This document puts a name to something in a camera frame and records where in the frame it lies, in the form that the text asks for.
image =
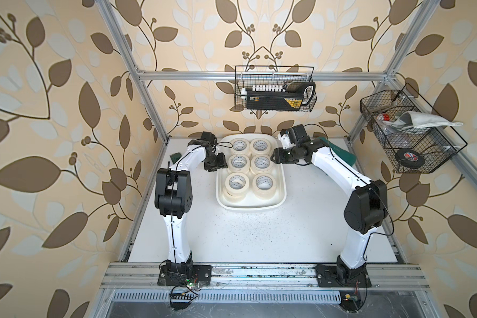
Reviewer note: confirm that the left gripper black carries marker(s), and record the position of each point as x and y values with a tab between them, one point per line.
216	162

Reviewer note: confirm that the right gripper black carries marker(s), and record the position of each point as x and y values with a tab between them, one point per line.
279	157

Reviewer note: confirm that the masking tape roll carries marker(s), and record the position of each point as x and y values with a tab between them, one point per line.
261	164
264	186
260	146
239	163
240	146

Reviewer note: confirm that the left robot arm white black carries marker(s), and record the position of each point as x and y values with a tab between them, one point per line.
173	194

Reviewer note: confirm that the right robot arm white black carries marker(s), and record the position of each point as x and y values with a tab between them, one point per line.
367	206

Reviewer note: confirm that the masking tape stack front left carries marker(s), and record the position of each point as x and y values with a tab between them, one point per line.
236	187

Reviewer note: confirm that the black yellow box in basket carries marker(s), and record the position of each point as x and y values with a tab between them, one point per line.
280	101

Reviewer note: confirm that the black tape roll red label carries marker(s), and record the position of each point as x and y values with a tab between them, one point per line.
408	158

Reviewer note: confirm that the green plastic tool case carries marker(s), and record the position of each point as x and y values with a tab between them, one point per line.
343	154

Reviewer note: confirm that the green pipe wrench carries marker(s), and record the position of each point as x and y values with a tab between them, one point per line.
175	157

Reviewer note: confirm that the grey folded cloth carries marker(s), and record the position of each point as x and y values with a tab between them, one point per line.
417	120

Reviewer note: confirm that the black wire basket back wall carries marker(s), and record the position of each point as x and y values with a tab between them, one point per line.
271	78

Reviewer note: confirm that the black wire basket wall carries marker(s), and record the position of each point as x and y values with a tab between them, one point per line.
271	78
437	144

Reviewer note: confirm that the black wire basket right wall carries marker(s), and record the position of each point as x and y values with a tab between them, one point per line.
437	144

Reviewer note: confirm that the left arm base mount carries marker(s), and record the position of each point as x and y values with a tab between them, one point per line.
184	274

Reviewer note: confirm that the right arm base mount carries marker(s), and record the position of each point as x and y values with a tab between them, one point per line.
340	276

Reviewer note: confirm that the aluminium front rail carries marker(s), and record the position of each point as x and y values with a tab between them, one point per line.
269	276

